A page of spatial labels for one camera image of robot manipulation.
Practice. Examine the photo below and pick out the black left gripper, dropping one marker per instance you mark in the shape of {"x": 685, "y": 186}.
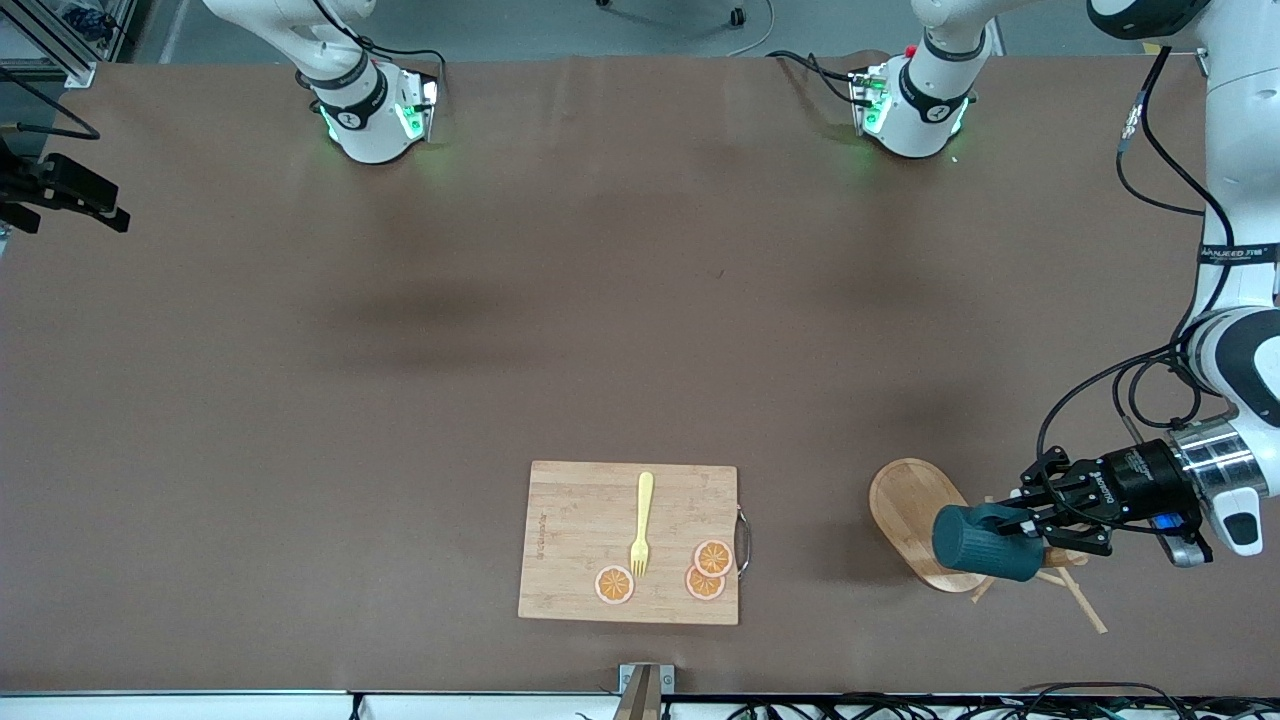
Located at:
{"x": 1132, "y": 477}

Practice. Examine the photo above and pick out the wooden mug tree rack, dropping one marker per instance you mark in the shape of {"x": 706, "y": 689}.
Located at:
{"x": 905, "y": 510}

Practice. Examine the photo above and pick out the dark teal ribbed cup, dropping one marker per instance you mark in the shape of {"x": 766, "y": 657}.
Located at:
{"x": 985, "y": 545}

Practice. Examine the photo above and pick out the yellow plastic fork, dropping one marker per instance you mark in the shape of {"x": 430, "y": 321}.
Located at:
{"x": 644, "y": 510}

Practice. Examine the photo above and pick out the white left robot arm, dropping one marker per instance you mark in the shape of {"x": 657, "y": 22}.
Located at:
{"x": 1240, "y": 120}

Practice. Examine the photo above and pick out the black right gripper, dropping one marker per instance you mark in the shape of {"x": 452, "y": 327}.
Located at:
{"x": 62, "y": 183}

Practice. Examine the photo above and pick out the metal bracket at table edge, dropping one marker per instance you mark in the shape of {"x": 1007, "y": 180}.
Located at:
{"x": 645, "y": 690}

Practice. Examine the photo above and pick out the toy orange slice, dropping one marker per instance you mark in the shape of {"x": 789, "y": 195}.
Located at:
{"x": 700, "y": 588}
{"x": 614, "y": 585}
{"x": 713, "y": 557}

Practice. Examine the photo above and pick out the white table edge rail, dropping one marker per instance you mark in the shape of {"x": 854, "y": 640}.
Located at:
{"x": 200, "y": 706}

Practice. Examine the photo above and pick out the bamboo cutting board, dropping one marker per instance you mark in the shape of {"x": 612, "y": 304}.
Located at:
{"x": 580, "y": 530}

